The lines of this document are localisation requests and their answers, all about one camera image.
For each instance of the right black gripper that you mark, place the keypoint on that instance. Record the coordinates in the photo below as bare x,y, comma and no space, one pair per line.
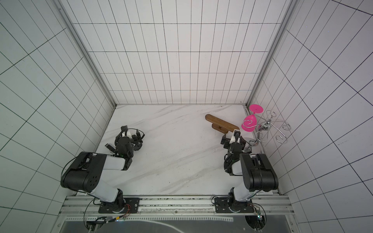
233,144

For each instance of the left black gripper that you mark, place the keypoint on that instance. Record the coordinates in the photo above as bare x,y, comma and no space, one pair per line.
117,139

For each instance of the black round wrist watch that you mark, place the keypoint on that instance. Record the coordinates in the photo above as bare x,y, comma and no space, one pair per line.
137,142

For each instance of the brown wooden watch stand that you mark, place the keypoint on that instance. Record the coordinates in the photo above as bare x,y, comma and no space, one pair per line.
221,125

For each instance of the black rectangular smart watch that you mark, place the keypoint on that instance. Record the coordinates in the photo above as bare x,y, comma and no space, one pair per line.
111,148

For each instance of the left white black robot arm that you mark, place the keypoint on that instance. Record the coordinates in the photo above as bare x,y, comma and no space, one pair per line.
84,175

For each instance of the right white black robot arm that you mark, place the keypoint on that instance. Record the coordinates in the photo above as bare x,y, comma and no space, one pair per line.
255,170

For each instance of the pink plastic wine glass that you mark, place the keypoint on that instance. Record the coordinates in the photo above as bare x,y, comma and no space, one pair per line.
251,118

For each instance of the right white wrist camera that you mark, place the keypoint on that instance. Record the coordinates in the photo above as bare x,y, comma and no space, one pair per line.
235,137

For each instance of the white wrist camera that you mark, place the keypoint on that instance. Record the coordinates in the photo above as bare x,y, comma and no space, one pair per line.
235,137
125,132

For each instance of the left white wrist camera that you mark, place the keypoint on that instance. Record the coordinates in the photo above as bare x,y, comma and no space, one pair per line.
125,132

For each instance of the silver wire glass rack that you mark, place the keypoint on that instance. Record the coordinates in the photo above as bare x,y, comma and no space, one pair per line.
261,126

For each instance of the aluminium mounting rail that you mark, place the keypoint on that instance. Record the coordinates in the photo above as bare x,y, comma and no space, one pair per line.
266,205

